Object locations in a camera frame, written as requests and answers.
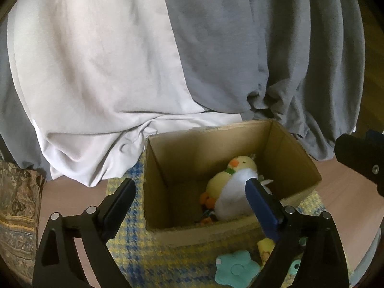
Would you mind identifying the yellow plush duck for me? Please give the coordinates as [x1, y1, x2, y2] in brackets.
[199, 156, 257, 209]

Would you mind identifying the white pinkish bed sheet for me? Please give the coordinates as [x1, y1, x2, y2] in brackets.
[7, 0, 241, 187]

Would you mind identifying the white plush toy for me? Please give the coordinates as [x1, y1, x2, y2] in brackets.
[214, 168, 273, 221]

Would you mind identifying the brown cardboard box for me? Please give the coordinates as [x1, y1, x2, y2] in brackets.
[143, 120, 322, 247]

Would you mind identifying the patterned brown cushion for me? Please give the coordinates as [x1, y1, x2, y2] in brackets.
[1, 161, 46, 287]

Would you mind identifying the teal ball with hole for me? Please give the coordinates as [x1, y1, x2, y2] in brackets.
[288, 236, 309, 282]

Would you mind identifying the grey bed sheet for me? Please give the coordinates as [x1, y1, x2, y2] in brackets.
[1, 0, 365, 174]

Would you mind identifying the teal flower-shaped toy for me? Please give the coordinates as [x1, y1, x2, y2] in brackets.
[215, 250, 261, 288]

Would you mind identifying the pale yellow toy bottle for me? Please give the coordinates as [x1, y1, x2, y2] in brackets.
[257, 238, 275, 266]

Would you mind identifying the yellow blue woven mat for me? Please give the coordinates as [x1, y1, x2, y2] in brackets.
[105, 152, 352, 288]

